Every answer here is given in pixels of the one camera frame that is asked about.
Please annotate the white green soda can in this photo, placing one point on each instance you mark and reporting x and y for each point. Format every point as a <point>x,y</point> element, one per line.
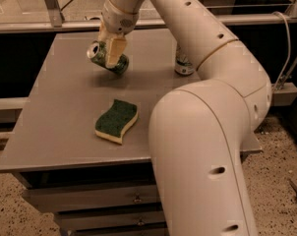
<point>183,66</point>

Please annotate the dark green soda can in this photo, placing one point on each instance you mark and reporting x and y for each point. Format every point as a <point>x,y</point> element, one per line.
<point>97,55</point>

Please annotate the bottom grey drawer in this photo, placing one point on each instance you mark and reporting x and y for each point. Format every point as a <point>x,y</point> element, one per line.
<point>155,230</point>

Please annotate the middle grey drawer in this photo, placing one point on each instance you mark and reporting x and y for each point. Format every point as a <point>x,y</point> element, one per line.
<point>86,222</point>

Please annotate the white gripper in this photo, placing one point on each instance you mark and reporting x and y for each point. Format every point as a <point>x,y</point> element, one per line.
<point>117,20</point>

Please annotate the green yellow sponge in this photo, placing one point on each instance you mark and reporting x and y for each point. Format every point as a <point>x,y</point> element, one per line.
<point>116,121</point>

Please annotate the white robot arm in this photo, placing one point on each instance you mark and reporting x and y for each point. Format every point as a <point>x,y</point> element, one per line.
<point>196,131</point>

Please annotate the grey drawer cabinet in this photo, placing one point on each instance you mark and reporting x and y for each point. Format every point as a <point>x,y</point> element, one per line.
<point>54,142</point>

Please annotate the metal guard rail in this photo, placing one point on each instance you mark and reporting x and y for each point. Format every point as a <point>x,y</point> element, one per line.
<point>84,15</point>

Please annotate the top grey drawer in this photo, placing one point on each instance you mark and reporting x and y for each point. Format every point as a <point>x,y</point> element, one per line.
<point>92,196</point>

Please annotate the grey drawer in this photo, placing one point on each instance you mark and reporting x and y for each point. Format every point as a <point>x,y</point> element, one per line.
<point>86,222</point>
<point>92,196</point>
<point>155,230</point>

